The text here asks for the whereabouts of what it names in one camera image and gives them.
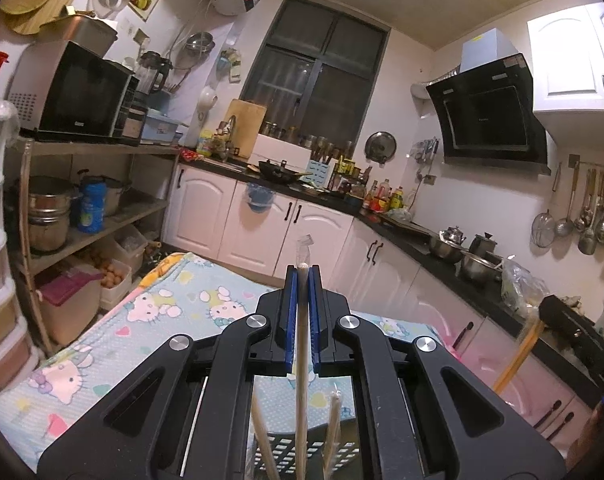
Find Hello Kitty tablecloth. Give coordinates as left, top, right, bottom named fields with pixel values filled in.
left=0, top=251, right=443, bottom=476

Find hanging pot lid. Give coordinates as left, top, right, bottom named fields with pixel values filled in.
left=365, top=130, right=397, bottom=166

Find blue canister on shelf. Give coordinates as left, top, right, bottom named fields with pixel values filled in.
left=78, top=177, right=107, bottom=234

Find hanging strainer ladle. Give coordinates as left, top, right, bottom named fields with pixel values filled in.
left=530, top=162, right=563, bottom=249

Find right hand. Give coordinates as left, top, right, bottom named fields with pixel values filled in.
left=565, top=398, right=604, bottom=470

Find dark kitchen window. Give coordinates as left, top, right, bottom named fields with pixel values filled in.
left=240, top=0, right=389, bottom=151

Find wooden shelf rack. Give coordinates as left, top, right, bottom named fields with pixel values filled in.
left=9, top=138, right=178, bottom=356

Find white lower cabinets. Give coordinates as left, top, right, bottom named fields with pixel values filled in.
left=161, top=161, right=603, bottom=456

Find plastic bag on counter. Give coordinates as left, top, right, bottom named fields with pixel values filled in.
left=501, top=256, right=551, bottom=318

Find steel kettle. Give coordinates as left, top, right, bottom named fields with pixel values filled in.
left=439, top=226, right=466, bottom=246

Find pale chopsticks bundle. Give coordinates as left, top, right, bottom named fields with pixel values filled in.
left=244, top=387, right=357, bottom=479

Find black wok on stove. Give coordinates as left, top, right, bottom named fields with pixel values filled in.
left=259, top=159, right=309, bottom=185

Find white upper cabinet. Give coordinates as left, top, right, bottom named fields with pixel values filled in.
left=527, top=2, right=604, bottom=113

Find black microwave oven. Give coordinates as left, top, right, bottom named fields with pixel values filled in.
left=8, top=40, right=138, bottom=143

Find orange chopsticks bundle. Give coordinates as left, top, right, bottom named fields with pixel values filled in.
left=492, top=318, right=544, bottom=394

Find steel pot on shelf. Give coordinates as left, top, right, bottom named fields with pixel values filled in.
left=28, top=176, right=78, bottom=254

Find wooden chopstick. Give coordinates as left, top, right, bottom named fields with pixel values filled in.
left=295, top=234, right=314, bottom=480

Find black range hood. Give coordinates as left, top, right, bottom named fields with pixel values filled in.
left=425, top=28, right=551, bottom=176

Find green plastic utensil basket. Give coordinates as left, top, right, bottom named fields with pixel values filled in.
left=253, top=418, right=361, bottom=480

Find wooden cutting board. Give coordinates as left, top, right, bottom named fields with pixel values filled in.
left=224, top=99, right=267, bottom=159

